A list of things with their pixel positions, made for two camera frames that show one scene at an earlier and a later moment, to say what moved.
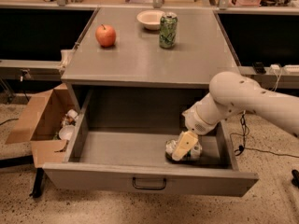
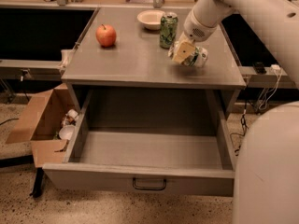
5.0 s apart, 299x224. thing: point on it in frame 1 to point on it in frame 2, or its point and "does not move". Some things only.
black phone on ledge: x=259 y=67 does not move
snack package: x=193 y=154 to x=198 y=58
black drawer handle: x=149 y=188 does not move
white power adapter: x=275 y=66 does not move
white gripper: x=197 y=122 to x=195 y=31
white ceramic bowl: x=150 y=20 does not move
